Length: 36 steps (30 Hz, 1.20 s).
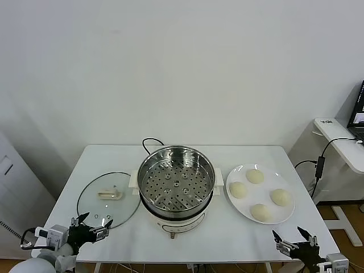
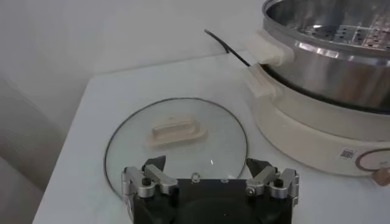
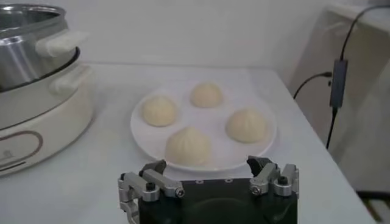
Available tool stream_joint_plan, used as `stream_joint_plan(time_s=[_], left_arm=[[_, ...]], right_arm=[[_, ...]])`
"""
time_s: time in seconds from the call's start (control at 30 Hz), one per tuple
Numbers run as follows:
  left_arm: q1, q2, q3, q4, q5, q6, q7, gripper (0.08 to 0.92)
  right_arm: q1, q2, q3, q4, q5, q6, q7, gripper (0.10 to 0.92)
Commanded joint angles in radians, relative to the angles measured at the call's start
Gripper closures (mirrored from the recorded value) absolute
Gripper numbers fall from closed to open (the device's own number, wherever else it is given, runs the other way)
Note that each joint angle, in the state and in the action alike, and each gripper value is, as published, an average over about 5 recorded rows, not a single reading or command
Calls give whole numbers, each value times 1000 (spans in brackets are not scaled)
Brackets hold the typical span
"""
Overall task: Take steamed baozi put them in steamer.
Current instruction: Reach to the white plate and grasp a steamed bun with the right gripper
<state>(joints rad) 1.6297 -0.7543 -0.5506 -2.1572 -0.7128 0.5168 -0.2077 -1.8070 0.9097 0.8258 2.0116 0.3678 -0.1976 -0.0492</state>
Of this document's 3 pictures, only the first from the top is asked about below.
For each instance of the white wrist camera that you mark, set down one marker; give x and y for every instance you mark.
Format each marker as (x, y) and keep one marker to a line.
(55, 234)
(335, 263)

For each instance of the white round plate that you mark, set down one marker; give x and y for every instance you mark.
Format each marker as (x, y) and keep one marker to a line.
(256, 196)

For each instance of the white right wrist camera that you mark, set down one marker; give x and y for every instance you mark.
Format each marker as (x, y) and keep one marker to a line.
(335, 263)

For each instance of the white side table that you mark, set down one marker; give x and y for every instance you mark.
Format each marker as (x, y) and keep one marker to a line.
(341, 145)

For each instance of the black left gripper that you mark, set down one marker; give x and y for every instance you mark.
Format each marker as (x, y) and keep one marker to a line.
(81, 234)

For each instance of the cream electric cooking pot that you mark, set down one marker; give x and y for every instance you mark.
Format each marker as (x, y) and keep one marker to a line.
(182, 224)

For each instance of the black laptop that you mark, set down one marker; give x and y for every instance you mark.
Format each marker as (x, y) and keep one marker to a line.
(359, 113)

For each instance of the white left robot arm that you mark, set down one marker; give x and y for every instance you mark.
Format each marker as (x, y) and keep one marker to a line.
(42, 260)

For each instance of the white cabinet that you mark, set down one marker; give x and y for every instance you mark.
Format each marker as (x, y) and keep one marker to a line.
(17, 185)

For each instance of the perforated steel steamer basket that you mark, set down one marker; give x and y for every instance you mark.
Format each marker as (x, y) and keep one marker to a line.
(176, 185)

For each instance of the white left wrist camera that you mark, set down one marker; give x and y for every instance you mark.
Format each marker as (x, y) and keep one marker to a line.
(55, 234)

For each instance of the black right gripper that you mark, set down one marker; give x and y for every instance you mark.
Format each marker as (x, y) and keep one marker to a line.
(302, 253)

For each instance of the white table leg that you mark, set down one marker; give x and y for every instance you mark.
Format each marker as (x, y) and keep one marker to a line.
(269, 268)
(96, 268)

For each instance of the white steamed baozi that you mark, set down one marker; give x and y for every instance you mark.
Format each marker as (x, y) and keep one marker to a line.
(281, 197)
(238, 190)
(261, 212)
(255, 176)

